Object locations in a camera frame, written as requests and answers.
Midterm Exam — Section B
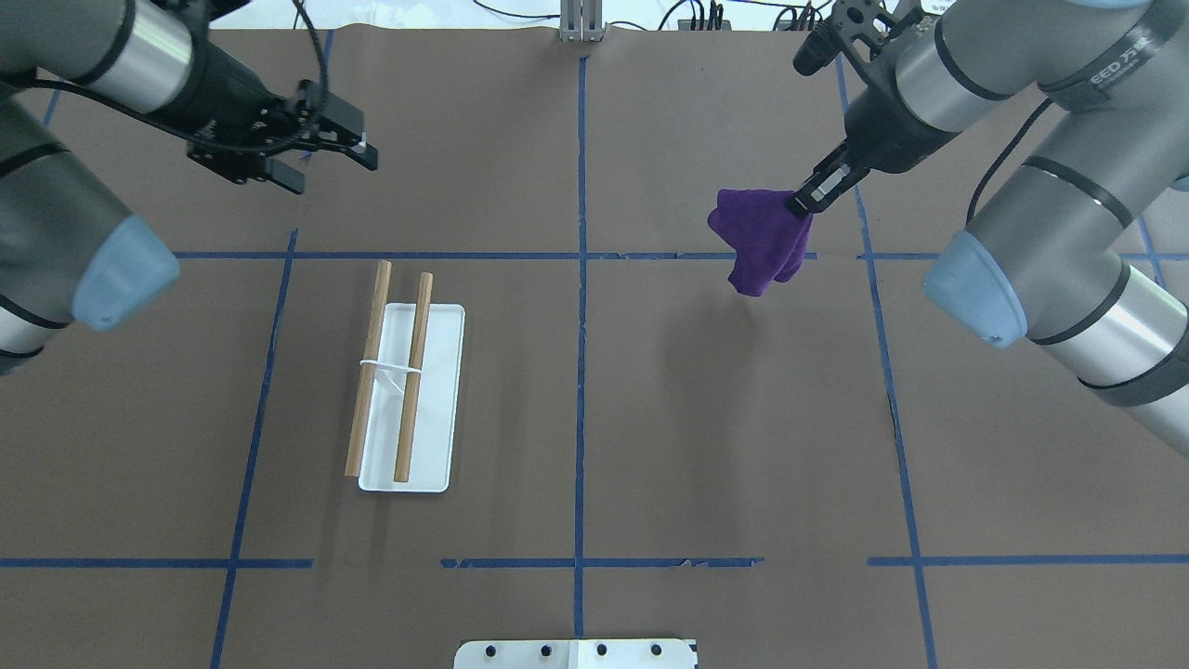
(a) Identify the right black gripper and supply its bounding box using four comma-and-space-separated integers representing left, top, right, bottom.
786, 87, 957, 217

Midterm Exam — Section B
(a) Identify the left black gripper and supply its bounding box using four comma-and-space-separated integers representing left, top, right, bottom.
187, 80, 379, 195

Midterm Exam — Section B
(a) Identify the purple towel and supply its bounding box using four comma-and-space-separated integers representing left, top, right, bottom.
707, 188, 814, 297

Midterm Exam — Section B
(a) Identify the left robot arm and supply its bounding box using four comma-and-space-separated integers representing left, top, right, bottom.
1, 1, 378, 375

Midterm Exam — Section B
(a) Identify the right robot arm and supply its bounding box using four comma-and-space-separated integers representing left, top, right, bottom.
787, 1, 1188, 454

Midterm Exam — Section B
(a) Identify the wooden rack rod far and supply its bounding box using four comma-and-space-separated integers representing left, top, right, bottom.
392, 272, 434, 482

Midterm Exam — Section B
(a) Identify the wooden rack rod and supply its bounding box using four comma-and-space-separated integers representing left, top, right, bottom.
392, 272, 434, 482
344, 261, 392, 478

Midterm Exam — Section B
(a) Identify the wooden rack rod near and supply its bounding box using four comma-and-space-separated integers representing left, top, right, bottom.
344, 261, 392, 478

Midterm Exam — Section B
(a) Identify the white towel rack base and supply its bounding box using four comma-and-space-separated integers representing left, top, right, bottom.
358, 303, 465, 493

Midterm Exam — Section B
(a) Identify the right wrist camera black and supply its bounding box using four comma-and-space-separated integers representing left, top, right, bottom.
792, 0, 925, 77

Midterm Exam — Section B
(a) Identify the aluminium frame post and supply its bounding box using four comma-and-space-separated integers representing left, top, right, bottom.
559, 0, 608, 44

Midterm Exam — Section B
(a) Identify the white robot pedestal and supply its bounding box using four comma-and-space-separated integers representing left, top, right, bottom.
453, 637, 699, 668

